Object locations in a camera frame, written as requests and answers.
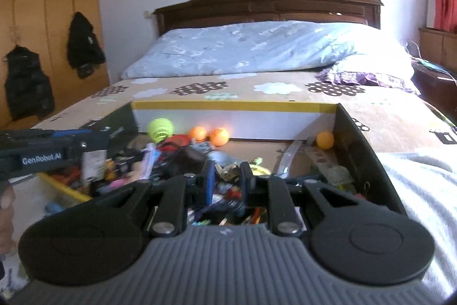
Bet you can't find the orange ball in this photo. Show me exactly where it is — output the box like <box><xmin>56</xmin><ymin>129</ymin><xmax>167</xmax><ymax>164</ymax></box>
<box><xmin>189</xmin><ymin>126</ymin><xmax>208</xmax><ymax>142</ymax></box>
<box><xmin>316</xmin><ymin>131</ymin><xmax>335</xmax><ymax>149</ymax></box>
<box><xmin>209</xmin><ymin>127</ymin><xmax>230</xmax><ymax>147</ymax></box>

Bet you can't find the black hanging vest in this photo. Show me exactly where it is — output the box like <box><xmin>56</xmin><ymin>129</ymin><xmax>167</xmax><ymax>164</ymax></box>
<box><xmin>3</xmin><ymin>46</ymin><xmax>56</xmax><ymax>121</ymax></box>

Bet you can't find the wooden wardrobe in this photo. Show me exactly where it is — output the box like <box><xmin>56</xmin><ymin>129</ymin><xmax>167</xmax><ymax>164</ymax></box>
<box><xmin>0</xmin><ymin>0</ymin><xmax>109</xmax><ymax>130</ymax></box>

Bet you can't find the tan printed bed sheet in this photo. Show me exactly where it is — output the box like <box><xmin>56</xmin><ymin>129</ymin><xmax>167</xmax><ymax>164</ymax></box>
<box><xmin>32</xmin><ymin>71</ymin><xmax>457</xmax><ymax>156</ymax></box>

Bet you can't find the yellow-green perforated ball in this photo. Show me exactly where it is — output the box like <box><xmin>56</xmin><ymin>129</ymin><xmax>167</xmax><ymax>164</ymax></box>
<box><xmin>147</xmin><ymin>118</ymin><xmax>175</xmax><ymax>143</ymax></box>

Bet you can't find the clear curved plastic piece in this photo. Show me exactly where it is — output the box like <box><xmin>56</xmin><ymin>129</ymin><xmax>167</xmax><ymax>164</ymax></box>
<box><xmin>276</xmin><ymin>140</ymin><xmax>308</xmax><ymax>180</ymax></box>

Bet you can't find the person's left hand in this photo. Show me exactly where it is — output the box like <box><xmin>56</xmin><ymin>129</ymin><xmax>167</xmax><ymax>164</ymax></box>
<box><xmin>0</xmin><ymin>184</ymin><xmax>17</xmax><ymax>259</ymax></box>

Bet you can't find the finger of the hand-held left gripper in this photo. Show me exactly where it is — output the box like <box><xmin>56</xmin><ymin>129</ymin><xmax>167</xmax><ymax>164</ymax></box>
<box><xmin>0</xmin><ymin>129</ymin><xmax>109</xmax><ymax>152</ymax></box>

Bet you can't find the heap of mixed toys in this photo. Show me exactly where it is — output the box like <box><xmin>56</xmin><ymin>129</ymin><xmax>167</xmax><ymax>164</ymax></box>
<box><xmin>46</xmin><ymin>133</ymin><xmax>368</xmax><ymax>225</ymax></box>

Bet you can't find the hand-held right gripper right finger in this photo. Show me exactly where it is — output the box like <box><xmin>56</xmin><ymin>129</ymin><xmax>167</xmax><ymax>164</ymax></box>
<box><xmin>240</xmin><ymin>162</ymin><xmax>404</xmax><ymax>237</ymax></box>

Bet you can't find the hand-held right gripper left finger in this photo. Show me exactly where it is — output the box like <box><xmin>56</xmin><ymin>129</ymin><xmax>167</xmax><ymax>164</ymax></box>
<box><xmin>82</xmin><ymin>160</ymin><xmax>215</xmax><ymax>238</ymax></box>

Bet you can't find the white fleece blanket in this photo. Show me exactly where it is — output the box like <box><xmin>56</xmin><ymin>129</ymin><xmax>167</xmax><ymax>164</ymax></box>
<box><xmin>375</xmin><ymin>148</ymin><xmax>457</xmax><ymax>302</ymax></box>

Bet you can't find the dark wooden nightstand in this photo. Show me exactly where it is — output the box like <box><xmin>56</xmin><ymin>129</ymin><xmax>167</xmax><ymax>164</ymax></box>
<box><xmin>410</xmin><ymin>58</ymin><xmax>457</xmax><ymax>120</ymax></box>

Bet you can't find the black hanging jacket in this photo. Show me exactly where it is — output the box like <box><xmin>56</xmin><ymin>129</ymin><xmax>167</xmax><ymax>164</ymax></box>
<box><xmin>67</xmin><ymin>11</ymin><xmax>107</xmax><ymax>79</ymax></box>

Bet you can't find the purple patterned pillow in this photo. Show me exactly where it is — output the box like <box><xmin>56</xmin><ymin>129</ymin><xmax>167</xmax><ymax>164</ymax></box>
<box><xmin>316</xmin><ymin>55</ymin><xmax>422</xmax><ymax>95</ymax></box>

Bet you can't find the yellow cardboard box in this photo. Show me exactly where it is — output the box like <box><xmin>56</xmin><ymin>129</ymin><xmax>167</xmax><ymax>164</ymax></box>
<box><xmin>36</xmin><ymin>101</ymin><xmax>408</xmax><ymax>216</ymax></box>

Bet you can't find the wooden window cabinet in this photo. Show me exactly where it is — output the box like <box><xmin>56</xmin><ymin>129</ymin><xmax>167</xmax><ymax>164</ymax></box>
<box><xmin>418</xmin><ymin>27</ymin><xmax>457</xmax><ymax>70</ymax></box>

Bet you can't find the light blue floral pillow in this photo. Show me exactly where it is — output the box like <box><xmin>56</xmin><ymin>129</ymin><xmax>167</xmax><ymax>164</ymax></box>
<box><xmin>121</xmin><ymin>20</ymin><xmax>411</xmax><ymax>80</ymax></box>

